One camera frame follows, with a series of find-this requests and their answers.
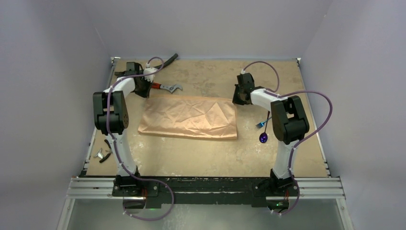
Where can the peach cloth napkin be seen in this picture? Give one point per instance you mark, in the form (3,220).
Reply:
(189,117)

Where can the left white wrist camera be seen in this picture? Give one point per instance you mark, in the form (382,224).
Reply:
(149,73)

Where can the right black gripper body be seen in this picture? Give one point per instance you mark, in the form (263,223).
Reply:
(239,97)

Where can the aluminium frame rail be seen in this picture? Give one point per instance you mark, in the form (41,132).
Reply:
(208,172)

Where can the black handled pliers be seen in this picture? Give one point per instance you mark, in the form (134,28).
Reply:
(103,154)

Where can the red handled adjustable wrench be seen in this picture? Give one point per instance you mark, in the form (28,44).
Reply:
(170,88)

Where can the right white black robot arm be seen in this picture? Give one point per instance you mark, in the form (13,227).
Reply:
(288,119)

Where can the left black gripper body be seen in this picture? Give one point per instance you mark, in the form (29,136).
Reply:
(145,86)

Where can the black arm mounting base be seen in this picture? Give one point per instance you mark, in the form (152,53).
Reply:
(253,191)

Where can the purple metallic spoon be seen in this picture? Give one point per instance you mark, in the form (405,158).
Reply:
(263,136)

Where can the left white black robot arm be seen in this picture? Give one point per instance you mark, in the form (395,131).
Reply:
(112,119)

